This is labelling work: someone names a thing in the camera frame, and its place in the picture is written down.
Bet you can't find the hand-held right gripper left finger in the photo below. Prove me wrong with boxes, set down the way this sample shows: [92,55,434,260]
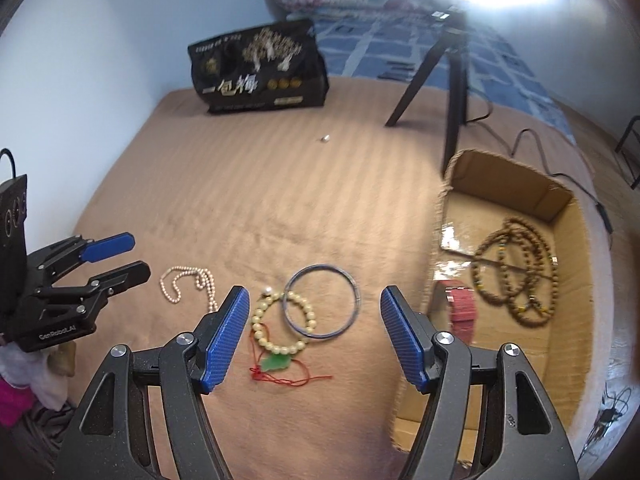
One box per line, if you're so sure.
[52,285,251,480]

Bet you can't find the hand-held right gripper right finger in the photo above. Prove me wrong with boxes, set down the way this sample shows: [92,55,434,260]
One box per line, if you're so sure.
[380,285,581,480]

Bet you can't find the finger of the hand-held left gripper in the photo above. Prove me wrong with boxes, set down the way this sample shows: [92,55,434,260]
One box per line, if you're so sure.
[30,261,152,311]
[27,232,136,281]

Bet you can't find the white pearl necklace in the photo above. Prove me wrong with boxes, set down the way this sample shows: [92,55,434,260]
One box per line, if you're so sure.
[160,266,219,313]

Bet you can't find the cream bead bracelet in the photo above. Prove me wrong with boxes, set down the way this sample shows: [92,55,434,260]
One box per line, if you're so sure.
[249,287,333,388]

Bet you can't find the thin dark bangle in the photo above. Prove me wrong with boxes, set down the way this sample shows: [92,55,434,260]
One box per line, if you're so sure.
[282,265,361,340]

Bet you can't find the cardboard box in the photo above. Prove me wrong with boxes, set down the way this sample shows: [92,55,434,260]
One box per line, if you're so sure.
[390,149,586,461]

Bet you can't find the white cloth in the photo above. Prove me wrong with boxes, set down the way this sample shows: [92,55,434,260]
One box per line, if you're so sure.
[0,340,68,408]

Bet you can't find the pink cloth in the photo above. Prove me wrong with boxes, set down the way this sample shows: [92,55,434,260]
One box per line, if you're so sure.
[0,377,33,428]

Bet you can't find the brown striped blanket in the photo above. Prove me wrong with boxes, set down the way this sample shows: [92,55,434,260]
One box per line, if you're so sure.
[65,75,616,480]

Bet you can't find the black printed snack bag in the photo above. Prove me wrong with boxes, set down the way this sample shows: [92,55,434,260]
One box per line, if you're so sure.
[187,18,330,116]

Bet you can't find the black tripod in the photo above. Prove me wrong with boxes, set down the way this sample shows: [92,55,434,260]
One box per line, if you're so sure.
[385,7,471,176]

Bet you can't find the blue patterned bedsheet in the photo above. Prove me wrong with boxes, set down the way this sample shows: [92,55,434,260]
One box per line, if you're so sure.
[295,7,576,136]

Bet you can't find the black metal clothes rack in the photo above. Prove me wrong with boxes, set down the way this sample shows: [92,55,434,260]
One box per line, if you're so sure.
[615,115,640,186]

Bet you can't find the red watch strap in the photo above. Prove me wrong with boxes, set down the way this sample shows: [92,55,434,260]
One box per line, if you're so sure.
[434,280,478,346]

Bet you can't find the brown wooden bead necklace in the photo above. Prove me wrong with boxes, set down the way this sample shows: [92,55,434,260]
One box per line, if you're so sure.
[470,216,560,328]

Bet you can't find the tangle of thin cables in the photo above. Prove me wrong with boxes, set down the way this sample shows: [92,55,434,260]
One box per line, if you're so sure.
[595,385,632,443]

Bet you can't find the black power cable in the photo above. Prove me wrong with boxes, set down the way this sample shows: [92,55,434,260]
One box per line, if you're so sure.
[465,97,616,251]

